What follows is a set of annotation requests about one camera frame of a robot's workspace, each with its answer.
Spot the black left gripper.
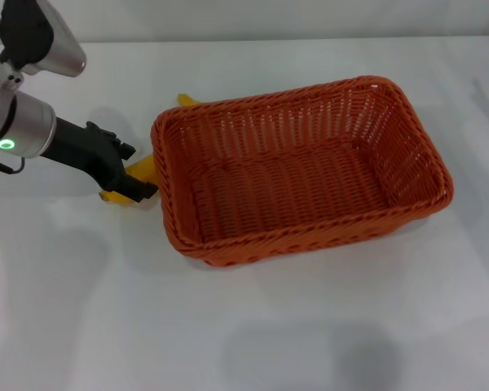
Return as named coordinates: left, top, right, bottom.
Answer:
left=39, top=116, right=159, bottom=204

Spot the yellow banana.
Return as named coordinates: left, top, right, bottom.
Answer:
left=99, top=93, right=197, bottom=205

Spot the orange woven plastic basket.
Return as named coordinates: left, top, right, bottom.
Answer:
left=149, top=74, right=454, bottom=268

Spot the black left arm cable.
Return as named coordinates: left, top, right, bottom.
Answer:
left=0, top=156, right=26, bottom=175

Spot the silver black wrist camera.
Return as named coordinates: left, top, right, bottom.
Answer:
left=0, top=0, right=87, bottom=78

